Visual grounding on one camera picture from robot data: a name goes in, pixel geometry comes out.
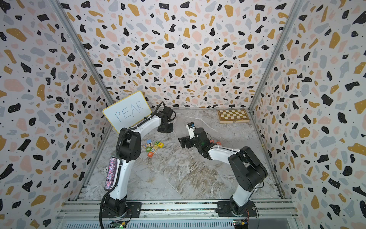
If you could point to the whiteboard with PEAR text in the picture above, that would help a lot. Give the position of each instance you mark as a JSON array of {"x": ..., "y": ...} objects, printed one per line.
[{"x": 127, "y": 112}]

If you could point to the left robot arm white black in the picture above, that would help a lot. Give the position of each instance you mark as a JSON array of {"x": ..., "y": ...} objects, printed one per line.
[{"x": 128, "y": 149}]

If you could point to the wooden chessboard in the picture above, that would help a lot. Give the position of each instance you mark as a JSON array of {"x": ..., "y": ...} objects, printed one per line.
[{"x": 233, "y": 116}]

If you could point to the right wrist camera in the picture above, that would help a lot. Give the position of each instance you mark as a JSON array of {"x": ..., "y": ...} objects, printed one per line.
[{"x": 191, "y": 127}]

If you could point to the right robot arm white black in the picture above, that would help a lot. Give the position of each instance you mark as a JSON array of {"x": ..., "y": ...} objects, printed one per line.
[{"x": 247, "y": 170}]

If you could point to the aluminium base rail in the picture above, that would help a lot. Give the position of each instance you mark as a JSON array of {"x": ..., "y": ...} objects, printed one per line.
[{"x": 180, "y": 214}]

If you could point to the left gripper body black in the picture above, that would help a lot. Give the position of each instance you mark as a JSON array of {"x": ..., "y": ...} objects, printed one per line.
[{"x": 168, "y": 129}]

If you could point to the glittery purple bottle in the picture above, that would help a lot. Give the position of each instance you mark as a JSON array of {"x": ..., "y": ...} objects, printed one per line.
[{"x": 111, "y": 173}]

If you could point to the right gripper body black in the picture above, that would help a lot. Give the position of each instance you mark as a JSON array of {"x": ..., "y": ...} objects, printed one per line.
[{"x": 189, "y": 142}]

